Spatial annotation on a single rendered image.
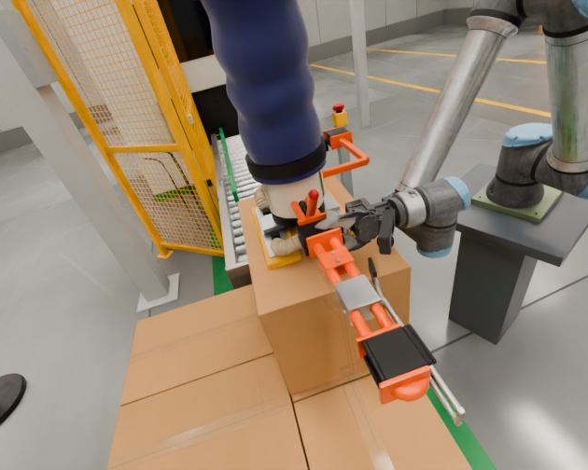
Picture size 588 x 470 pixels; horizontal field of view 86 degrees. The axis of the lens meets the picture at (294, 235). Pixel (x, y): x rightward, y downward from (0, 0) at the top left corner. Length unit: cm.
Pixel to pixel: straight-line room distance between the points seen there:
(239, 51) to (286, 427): 101
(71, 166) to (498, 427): 240
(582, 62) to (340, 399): 106
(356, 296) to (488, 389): 130
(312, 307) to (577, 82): 80
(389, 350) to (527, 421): 133
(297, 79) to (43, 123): 154
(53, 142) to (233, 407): 159
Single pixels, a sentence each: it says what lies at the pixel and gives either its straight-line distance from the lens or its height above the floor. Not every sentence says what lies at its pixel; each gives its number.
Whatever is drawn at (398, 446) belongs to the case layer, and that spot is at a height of 54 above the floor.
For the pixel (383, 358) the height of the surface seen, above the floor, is 113.
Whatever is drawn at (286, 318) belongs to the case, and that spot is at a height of 94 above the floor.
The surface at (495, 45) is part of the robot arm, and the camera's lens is 96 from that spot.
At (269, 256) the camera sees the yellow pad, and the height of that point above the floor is 100.
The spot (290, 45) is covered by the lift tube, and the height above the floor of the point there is 149.
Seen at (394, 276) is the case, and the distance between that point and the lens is 84.
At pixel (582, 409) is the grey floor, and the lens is 190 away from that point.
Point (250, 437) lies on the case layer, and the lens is 114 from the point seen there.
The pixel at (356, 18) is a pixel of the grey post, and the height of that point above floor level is 126.
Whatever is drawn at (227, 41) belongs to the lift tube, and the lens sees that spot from 78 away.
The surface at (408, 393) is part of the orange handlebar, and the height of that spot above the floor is 112.
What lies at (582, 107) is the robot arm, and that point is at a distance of 109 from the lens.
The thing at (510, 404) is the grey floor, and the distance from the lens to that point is 181.
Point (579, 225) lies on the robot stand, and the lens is 148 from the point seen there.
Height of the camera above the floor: 156
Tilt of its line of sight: 36 degrees down
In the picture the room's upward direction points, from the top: 14 degrees counter-clockwise
